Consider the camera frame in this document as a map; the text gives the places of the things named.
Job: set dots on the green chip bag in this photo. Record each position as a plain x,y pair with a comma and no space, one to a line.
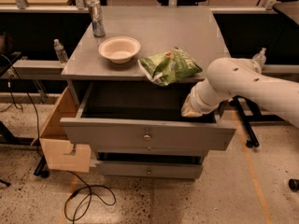
169,67

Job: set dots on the black table leg with caster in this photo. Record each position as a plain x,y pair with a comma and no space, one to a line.
252,141

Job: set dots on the grey middle drawer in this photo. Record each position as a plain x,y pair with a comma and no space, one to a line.
154,151

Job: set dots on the silver drink can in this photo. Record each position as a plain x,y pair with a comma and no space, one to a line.
97,18

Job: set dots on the grey drawer cabinet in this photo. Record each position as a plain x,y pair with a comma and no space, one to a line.
157,29

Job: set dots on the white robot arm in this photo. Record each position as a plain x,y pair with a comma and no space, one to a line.
229,77

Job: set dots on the clear plastic water bottle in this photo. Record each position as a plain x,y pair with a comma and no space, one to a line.
60,52

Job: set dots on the black caster at right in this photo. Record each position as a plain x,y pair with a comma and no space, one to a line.
293,184

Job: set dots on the black stand leg left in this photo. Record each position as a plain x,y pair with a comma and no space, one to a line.
40,169

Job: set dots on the grey top drawer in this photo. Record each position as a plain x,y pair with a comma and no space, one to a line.
135,114

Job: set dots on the hand sanitizer pump bottle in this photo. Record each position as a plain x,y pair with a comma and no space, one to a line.
260,57

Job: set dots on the white paper bowl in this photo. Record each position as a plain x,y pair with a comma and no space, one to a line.
119,49

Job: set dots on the grey bottom drawer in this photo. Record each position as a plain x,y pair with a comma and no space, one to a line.
146,169

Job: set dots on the cardboard box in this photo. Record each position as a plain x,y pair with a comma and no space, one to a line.
60,153

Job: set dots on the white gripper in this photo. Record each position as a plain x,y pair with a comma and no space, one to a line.
195,100

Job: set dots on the grey drawer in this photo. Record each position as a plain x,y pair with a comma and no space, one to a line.
146,169
135,114
154,151

